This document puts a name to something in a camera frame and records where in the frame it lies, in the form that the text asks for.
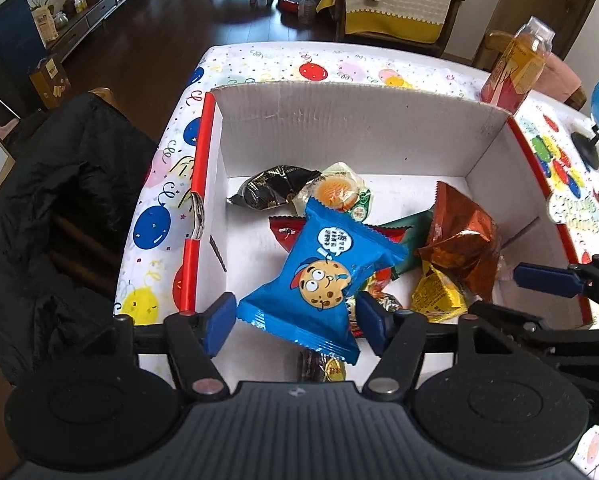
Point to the colourful balloon tablecloth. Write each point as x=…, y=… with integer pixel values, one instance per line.
x=254, y=106

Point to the brown foil snack bag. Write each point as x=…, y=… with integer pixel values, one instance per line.
x=463, y=241

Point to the orange juice bottle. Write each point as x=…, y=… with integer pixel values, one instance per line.
x=519, y=67

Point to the yellow triangular snack packet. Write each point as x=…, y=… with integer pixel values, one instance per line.
x=437, y=297

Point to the wooden tv cabinet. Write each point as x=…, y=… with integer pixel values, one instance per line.
x=94, y=5

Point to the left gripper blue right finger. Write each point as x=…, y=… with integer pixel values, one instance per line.
x=377, y=325

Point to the red yellow chip bag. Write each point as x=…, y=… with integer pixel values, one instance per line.
x=329, y=258

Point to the wooden dining chair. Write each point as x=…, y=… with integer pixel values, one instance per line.
x=491, y=47

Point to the black foil snack packet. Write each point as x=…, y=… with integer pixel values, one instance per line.
x=272, y=188

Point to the black jacket on chair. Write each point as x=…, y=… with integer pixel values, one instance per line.
x=66, y=208

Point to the green snack packet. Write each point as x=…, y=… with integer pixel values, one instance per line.
x=411, y=232

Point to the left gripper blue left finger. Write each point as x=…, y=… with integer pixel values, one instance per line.
x=216, y=322

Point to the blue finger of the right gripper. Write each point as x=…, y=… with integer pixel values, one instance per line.
x=547, y=279

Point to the orange jelly cup snack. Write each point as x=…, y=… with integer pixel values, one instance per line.
x=339, y=188

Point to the brown paper bag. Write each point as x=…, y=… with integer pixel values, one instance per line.
x=51, y=82

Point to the pink cushion on chair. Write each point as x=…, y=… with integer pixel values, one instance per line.
x=558, y=81

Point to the blue cookie packet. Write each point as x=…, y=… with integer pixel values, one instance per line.
x=268, y=309

